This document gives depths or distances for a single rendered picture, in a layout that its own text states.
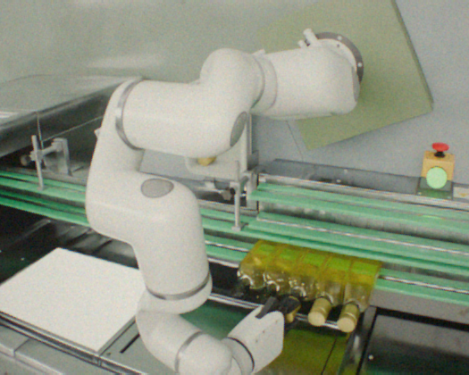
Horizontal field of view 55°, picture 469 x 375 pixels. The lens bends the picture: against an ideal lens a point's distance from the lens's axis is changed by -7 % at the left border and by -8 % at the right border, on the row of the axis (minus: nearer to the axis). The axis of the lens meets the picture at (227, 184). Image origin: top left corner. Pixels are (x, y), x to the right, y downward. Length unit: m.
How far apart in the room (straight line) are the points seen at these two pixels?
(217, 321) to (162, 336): 0.41
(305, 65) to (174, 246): 0.30
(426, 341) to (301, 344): 0.30
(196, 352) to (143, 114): 0.34
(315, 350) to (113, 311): 0.48
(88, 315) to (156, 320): 0.47
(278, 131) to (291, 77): 0.59
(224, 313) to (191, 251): 0.61
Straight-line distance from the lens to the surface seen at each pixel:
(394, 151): 1.19
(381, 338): 1.16
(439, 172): 1.09
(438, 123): 1.16
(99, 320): 1.16
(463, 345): 1.19
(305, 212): 1.15
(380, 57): 1.05
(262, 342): 0.84
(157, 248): 0.53
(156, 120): 0.54
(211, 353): 0.69
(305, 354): 1.04
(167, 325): 0.73
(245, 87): 0.54
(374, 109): 1.08
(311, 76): 0.65
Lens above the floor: 1.88
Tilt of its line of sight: 56 degrees down
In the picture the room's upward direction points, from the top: 130 degrees counter-clockwise
